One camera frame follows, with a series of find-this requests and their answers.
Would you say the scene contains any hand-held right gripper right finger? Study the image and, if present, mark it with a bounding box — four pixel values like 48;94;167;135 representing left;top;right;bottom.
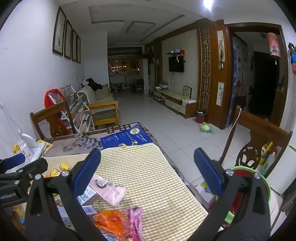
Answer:
194;147;271;241

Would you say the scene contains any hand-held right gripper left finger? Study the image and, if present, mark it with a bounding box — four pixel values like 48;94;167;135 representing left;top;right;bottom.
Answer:
24;148;102;241

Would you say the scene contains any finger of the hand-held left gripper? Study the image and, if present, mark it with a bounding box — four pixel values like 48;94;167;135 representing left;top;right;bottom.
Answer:
0;153;27;173
0;158;48;183

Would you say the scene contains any yellow snack packet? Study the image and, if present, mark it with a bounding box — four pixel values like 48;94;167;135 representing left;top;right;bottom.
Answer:
45;163;71;178

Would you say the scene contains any pink snack box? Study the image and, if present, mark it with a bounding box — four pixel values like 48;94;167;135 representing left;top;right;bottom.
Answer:
89;174;128;207

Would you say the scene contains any red bucket with green rim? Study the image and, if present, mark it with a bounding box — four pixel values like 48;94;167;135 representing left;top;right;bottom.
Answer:
215;166;271;230

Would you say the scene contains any orange plastic wrapper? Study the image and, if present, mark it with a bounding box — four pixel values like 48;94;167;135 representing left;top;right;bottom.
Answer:
92;210;131;239

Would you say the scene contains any pink plastic wrapper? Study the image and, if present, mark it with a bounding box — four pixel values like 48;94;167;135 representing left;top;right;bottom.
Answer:
124;207;144;241

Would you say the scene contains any white plastic stand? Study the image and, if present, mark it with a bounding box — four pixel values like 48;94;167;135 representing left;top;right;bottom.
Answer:
17;132;44;165

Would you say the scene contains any green white cardboard box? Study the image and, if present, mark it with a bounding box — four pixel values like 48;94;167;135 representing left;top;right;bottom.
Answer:
196;181;216;204

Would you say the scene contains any green yellow plush toy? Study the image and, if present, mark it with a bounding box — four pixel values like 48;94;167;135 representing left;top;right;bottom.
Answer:
200;122;214;134

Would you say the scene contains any blue booklet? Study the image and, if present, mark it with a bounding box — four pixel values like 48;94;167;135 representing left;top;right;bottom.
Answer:
100;124;153;150

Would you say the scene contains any small red waste bin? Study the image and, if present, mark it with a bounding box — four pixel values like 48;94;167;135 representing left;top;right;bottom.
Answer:
196;110;207;124

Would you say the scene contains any dark wooden chair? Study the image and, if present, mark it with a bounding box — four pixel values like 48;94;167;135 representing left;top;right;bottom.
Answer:
30;100;77;139

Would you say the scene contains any green striped mat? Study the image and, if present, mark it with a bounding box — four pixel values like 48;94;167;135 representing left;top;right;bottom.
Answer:
14;143;210;241

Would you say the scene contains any white book rack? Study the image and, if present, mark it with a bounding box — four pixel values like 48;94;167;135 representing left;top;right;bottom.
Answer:
59;85;95;132

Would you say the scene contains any colourful plastic toy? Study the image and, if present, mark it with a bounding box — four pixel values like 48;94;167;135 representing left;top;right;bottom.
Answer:
260;141;277;172

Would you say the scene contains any wooden sofa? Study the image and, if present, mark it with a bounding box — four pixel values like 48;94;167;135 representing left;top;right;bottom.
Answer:
77;86;119;127

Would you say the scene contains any carved wooden chair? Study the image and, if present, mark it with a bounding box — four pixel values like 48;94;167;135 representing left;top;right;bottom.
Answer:
218;105;293;179

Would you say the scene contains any red basket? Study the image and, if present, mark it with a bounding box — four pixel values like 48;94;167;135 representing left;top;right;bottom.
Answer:
44;88;66;109

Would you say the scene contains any wooden television cabinet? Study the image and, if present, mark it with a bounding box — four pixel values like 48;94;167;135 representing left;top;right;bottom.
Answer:
154;88;199;118

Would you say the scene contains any white cabinet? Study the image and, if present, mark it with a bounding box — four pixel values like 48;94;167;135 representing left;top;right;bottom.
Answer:
266;145;296;195

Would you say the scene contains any panda plush toy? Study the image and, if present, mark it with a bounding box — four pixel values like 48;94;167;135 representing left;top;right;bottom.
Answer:
81;77;102;91

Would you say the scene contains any blue patterned door curtain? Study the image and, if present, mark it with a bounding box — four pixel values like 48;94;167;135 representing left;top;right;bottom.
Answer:
231;37;249;128

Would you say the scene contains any black television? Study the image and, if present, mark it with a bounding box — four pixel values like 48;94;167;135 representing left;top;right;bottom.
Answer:
168;56;185;73

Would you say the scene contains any white floor air conditioner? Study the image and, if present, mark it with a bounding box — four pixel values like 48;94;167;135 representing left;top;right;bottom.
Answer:
139;58;148;93

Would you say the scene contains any red hanging decoration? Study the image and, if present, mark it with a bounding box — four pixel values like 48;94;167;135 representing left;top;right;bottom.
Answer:
267;32;281;59

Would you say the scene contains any small wall painting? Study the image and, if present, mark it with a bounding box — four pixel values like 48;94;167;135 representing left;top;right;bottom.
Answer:
217;30;225;62
216;82;225;106

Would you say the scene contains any wall shelf with items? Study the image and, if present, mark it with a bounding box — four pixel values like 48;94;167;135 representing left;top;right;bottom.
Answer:
166;49;186;57

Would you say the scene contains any framed wall picture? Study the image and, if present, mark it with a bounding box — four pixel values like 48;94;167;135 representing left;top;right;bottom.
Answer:
53;6;67;57
71;29;78;62
64;20;73;60
76;35;81;64

